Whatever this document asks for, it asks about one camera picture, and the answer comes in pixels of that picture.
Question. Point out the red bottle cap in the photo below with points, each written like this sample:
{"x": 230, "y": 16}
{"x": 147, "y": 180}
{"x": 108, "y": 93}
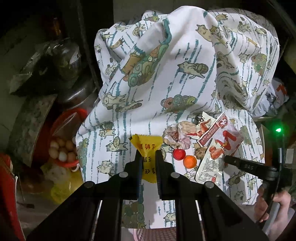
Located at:
{"x": 179, "y": 154}

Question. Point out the dark glass jar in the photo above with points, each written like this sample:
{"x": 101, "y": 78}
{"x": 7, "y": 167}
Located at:
{"x": 68, "y": 57}

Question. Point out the white red M paper bag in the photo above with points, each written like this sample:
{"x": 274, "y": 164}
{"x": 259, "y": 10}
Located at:
{"x": 224, "y": 134}

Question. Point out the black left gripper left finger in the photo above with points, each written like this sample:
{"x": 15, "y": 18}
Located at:
{"x": 93, "y": 211}

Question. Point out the pink white tissue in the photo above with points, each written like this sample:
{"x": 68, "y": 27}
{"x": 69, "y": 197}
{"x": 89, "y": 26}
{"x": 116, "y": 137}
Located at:
{"x": 177, "y": 135}

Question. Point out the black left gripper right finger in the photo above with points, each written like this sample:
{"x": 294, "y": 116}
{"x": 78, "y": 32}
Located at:
{"x": 203, "y": 211}

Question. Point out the white shrimp snack wrapper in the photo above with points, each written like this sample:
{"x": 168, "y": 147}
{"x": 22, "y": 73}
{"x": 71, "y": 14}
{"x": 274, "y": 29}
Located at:
{"x": 210, "y": 168}

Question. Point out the orange bottle cap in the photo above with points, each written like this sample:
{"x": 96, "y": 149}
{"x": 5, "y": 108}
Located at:
{"x": 190, "y": 161}

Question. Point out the red basket of eggs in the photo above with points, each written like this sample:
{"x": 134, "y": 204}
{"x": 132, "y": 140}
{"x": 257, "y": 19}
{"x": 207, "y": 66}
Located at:
{"x": 62, "y": 146}

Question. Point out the cat patterned white cloth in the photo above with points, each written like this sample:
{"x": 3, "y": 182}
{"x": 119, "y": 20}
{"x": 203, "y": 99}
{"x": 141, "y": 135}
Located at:
{"x": 168, "y": 68}

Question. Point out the red plastic stool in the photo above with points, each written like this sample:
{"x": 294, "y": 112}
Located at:
{"x": 10, "y": 225}

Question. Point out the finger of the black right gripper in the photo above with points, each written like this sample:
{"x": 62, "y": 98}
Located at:
{"x": 255, "y": 168}

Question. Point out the person's right hand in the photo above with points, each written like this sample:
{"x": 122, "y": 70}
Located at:
{"x": 282, "y": 199}

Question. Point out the yellow snack wrapper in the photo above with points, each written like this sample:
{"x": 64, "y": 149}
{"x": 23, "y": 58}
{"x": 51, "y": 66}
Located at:
{"x": 147, "y": 146}

